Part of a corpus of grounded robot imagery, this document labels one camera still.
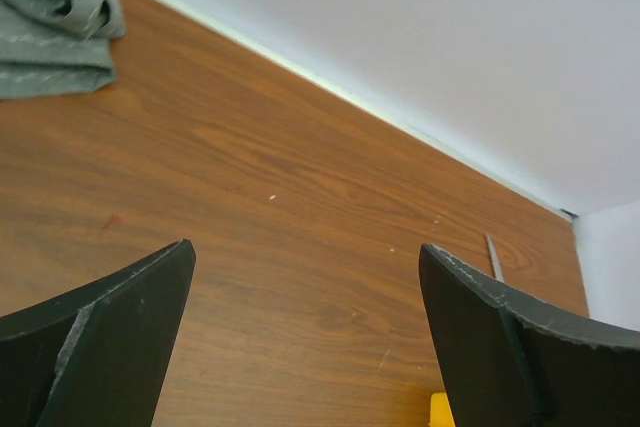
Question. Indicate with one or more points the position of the grey cloth napkin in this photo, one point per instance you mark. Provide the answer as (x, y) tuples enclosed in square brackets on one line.
[(57, 47)]

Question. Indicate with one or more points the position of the green handled steak knife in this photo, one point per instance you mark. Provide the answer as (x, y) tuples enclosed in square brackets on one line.
[(494, 259)]

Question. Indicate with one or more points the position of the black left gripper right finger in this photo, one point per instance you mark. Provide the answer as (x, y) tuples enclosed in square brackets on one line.
[(508, 358)]

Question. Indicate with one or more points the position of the yellow plastic tray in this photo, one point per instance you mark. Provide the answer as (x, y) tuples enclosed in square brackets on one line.
[(440, 411)]

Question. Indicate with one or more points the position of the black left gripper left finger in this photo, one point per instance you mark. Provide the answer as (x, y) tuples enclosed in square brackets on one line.
[(97, 355)]

